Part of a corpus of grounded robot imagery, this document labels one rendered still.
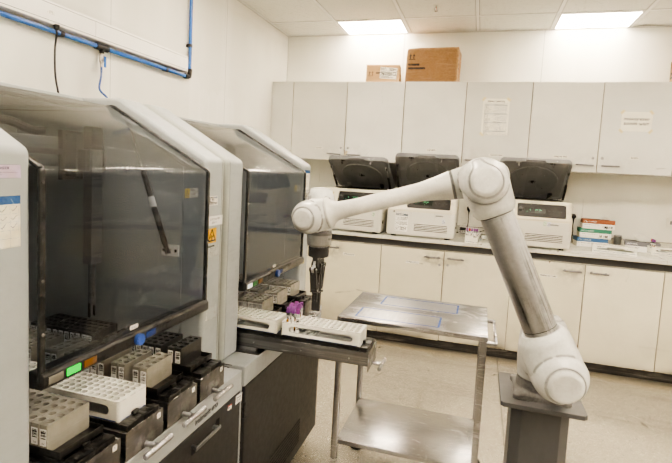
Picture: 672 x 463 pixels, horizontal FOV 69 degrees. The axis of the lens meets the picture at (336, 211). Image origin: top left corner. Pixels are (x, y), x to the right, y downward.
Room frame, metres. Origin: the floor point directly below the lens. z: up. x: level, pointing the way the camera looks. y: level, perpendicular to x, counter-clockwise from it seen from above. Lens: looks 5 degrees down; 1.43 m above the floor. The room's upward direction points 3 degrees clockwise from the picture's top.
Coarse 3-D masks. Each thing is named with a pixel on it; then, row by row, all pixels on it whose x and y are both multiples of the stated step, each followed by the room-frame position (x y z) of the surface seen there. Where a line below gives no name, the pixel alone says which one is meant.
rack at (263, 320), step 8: (240, 312) 1.82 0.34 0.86; (248, 312) 1.81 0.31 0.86; (256, 312) 1.82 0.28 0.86; (264, 312) 1.83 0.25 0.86; (272, 312) 1.84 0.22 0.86; (280, 312) 1.83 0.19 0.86; (240, 320) 1.87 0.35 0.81; (248, 320) 1.87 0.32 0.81; (256, 320) 1.76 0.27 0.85; (264, 320) 1.75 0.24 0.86; (272, 320) 1.74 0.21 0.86; (280, 320) 1.77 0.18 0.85; (248, 328) 1.76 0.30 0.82; (256, 328) 1.76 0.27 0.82; (264, 328) 1.75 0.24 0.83; (272, 328) 1.74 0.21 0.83; (280, 328) 1.77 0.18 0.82
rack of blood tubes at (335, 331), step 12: (288, 324) 1.72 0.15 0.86; (300, 324) 1.71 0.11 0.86; (312, 324) 1.72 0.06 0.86; (324, 324) 1.72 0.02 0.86; (336, 324) 1.73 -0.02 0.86; (348, 324) 1.73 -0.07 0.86; (360, 324) 1.74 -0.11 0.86; (300, 336) 1.71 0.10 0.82; (312, 336) 1.69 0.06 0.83; (324, 336) 1.75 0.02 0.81; (336, 336) 1.76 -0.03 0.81; (348, 336) 1.76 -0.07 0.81; (360, 336) 1.65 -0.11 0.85
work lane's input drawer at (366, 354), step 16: (240, 336) 1.75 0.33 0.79; (256, 336) 1.74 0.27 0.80; (272, 336) 1.73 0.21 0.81; (288, 336) 1.71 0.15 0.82; (288, 352) 1.70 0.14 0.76; (304, 352) 1.68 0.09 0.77; (320, 352) 1.67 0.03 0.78; (336, 352) 1.65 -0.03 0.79; (352, 352) 1.63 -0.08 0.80; (368, 352) 1.62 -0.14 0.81; (368, 368) 1.63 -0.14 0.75
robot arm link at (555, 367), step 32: (480, 160) 1.43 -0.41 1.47; (480, 192) 1.37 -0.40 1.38; (512, 192) 1.42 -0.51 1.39; (512, 224) 1.42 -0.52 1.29; (512, 256) 1.41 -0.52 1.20; (512, 288) 1.42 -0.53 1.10; (544, 320) 1.39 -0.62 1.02; (544, 352) 1.36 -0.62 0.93; (576, 352) 1.36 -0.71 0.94; (544, 384) 1.33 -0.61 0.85; (576, 384) 1.30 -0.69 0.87
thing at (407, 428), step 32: (352, 320) 1.95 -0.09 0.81; (384, 320) 1.95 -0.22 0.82; (416, 320) 1.97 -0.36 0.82; (448, 320) 1.99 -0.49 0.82; (480, 320) 2.02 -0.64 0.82; (480, 352) 1.81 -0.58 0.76; (480, 384) 1.81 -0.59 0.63; (352, 416) 2.18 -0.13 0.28; (384, 416) 2.20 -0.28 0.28; (416, 416) 2.21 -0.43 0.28; (448, 416) 2.23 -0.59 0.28; (480, 416) 1.81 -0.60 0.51; (384, 448) 1.93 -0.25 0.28; (416, 448) 1.95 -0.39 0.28; (448, 448) 1.96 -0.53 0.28
